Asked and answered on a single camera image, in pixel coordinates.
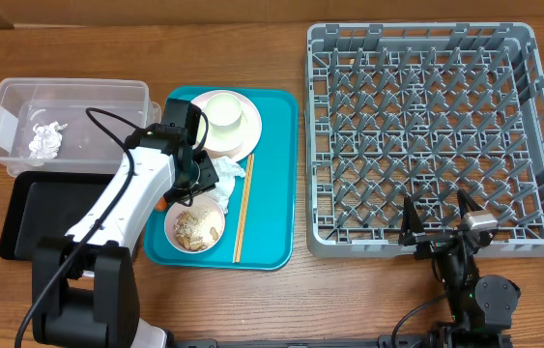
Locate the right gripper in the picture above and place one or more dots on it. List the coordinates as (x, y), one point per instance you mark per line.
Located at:
(413, 232)

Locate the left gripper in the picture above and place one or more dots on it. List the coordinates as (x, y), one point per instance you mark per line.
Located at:
(209, 180)

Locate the white napkin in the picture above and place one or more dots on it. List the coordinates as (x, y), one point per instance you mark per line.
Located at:
(227, 171)

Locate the small pink bowl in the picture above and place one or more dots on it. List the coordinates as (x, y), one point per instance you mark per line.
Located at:
(176, 209)

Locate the peanuts and rice scraps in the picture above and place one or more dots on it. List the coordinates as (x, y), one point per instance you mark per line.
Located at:
(198, 228)

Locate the aluminium foil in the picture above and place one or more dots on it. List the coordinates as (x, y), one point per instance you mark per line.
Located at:
(47, 141)

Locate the orange carrot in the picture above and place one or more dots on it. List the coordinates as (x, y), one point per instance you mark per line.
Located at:
(161, 205)

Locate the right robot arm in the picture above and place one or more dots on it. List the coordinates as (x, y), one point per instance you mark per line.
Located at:
(481, 306)

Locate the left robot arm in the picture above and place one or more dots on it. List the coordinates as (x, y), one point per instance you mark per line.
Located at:
(84, 291)

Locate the white bowl under cup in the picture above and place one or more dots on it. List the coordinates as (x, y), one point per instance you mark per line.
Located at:
(221, 138)

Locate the wooden chopstick right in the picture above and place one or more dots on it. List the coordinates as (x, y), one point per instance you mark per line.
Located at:
(245, 212)

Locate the white cup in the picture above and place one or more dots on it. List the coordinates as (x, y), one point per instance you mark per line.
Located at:
(224, 111)

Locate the large white plate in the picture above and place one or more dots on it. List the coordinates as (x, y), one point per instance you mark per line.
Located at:
(251, 117)

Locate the teal serving tray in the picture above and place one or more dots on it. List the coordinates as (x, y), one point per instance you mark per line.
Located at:
(269, 226)

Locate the grey plastic dish rack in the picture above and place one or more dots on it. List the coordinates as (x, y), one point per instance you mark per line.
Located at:
(399, 111)

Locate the black plastic tray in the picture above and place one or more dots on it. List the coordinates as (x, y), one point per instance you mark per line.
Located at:
(46, 204)

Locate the clear plastic bin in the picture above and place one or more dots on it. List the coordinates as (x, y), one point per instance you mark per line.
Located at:
(85, 148)

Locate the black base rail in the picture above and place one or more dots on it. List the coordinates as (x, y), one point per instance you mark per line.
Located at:
(383, 341)

